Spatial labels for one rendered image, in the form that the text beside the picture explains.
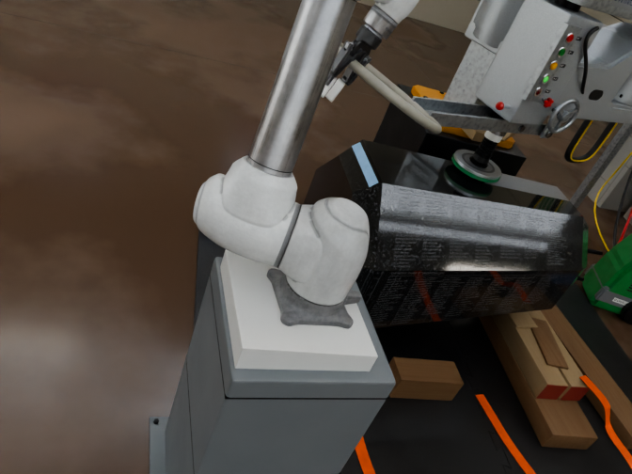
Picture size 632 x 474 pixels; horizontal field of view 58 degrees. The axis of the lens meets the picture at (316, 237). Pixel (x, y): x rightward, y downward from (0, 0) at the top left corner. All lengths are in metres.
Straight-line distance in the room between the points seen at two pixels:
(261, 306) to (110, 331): 1.13
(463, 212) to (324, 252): 1.17
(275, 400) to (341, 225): 0.42
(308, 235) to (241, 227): 0.14
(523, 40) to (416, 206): 0.71
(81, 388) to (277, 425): 0.95
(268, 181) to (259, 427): 0.58
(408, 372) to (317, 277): 1.25
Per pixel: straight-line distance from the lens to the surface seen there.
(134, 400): 2.16
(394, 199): 2.13
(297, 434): 1.46
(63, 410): 2.13
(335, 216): 1.20
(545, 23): 2.27
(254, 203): 1.19
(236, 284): 1.34
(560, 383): 2.77
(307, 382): 1.29
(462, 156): 2.50
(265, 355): 1.23
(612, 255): 3.90
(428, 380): 2.45
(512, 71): 2.32
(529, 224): 2.50
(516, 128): 2.44
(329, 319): 1.33
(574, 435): 2.76
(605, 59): 2.60
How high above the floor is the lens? 1.75
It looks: 34 degrees down
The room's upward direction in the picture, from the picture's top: 22 degrees clockwise
